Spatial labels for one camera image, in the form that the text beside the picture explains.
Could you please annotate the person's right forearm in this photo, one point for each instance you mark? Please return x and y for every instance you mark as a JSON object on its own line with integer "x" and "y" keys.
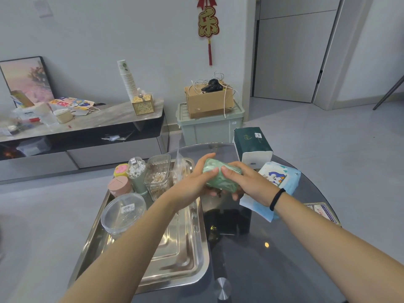
{"x": 341, "y": 249}

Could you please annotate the pink lid toothpick jar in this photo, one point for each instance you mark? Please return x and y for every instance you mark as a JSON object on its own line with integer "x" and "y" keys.
{"x": 119, "y": 186}

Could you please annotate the person's left forearm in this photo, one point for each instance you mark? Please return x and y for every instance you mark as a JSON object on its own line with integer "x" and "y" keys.
{"x": 126, "y": 255}

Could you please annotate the dark green tissue pack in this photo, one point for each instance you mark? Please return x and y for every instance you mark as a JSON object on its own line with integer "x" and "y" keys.
{"x": 252, "y": 141}

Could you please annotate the green swab holder clear dome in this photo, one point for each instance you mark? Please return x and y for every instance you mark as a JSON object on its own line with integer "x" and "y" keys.
{"x": 137, "y": 178}

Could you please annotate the metal table mount disc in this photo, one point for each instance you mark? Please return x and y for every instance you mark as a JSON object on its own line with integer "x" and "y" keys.
{"x": 222, "y": 288}

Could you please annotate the person's right hand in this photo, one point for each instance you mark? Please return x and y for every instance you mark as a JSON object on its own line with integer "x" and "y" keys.
{"x": 255, "y": 186}

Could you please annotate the red gold wall ornament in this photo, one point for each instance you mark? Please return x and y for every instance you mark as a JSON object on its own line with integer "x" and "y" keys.
{"x": 207, "y": 23}

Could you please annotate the black wrist band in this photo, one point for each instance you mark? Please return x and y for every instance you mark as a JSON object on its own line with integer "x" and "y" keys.
{"x": 277, "y": 199}

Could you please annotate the clear plastic shelf container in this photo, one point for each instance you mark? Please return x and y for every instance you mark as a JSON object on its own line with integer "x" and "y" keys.
{"x": 33, "y": 146}

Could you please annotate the person's left hand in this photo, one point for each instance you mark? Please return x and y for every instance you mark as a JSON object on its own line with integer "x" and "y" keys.
{"x": 189, "y": 189}

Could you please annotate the clear square cotton swab box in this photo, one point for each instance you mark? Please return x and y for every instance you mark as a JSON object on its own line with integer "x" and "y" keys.
{"x": 156, "y": 179}

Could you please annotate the gold tissue box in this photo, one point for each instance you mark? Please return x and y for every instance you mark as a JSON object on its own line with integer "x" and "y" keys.
{"x": 142, "y": 106}

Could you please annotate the clear round hairpin jar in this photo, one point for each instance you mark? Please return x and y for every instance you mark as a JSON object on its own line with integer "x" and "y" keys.
{"x": 113, "y": 234}

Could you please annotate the grey door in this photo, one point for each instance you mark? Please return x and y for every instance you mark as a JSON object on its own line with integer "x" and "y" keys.
{"x": 290, "y": 53}

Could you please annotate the white carton blue label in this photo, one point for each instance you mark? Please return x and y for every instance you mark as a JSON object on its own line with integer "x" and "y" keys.
{"x": 30, "y": 113}

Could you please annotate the cream round container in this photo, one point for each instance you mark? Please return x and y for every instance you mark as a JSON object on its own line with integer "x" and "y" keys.
{"x": 63, "y": 116}

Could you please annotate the blue wet wipes pack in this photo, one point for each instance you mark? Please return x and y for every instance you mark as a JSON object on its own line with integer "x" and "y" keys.
{"x": 277, "y": 175}

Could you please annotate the brown chair metal legs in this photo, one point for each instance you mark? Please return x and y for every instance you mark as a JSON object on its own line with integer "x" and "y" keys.
{"x": 389, "y": 91}

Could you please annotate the colourful cards pile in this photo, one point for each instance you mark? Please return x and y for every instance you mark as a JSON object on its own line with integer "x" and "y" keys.
{"x": 71, "y": 103}

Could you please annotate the stainless steel tray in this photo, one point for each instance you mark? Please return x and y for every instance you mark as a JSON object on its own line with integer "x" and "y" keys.
{"x": 183, "y": 249}

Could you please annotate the brown cardboard box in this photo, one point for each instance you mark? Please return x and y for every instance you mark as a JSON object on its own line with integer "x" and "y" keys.
{"x": 206, "y": 105}

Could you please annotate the framed pink painting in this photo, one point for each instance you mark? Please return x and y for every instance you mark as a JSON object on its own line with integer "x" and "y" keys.
{"x": 25, "y": 78}

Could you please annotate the green bag white swabs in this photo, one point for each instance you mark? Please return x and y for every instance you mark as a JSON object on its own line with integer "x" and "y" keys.
{"x": 225, "y": 184}

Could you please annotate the stack of paper cups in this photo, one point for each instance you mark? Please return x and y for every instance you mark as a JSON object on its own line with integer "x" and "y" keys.
{"x": 127, "y": 78}

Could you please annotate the yellow open carton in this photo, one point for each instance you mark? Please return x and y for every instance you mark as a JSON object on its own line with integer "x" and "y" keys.
{"x": 22, "y": 98}

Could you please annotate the black device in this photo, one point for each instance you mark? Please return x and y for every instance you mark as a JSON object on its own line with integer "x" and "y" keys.
{"x": 212, "y": 86}

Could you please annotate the white papers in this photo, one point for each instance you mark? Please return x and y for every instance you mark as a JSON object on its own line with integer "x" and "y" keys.
{"x": 110, "y": 137}

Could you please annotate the clear bag wooden cotton swabs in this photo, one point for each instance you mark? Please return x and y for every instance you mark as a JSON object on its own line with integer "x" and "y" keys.
{"x": 181, "y": 170}

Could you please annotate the pale green storage bin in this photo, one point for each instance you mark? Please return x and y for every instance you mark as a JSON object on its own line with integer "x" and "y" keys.
{"x": 208, "y": 130}

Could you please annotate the pink bottle yellow lid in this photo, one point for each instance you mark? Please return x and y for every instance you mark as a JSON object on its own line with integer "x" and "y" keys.
{"x": 121, "y": 169}

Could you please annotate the grey low console cabinet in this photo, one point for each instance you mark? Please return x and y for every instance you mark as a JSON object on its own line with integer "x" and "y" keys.
{"x": 110, "y": 154}

